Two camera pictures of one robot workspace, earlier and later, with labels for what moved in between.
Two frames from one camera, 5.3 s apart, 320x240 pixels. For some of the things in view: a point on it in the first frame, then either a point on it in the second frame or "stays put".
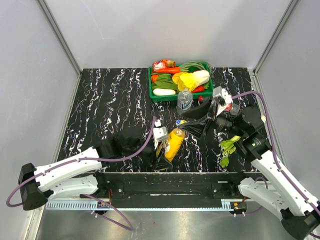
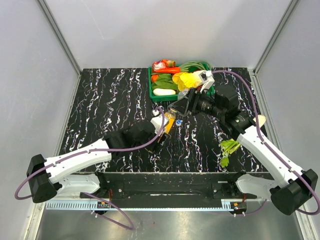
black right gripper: [201, 111] → [191, 104]
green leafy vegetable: [164, 81] stays put
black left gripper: [160, 163] → [156, 146]
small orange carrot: [154, 78] stays put
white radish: [160, 92] stays put
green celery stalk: [229, 148] stays put
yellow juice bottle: [175, 138] → [171, 116]
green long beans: [185, 67] stays put
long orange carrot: [169, 70] stays put
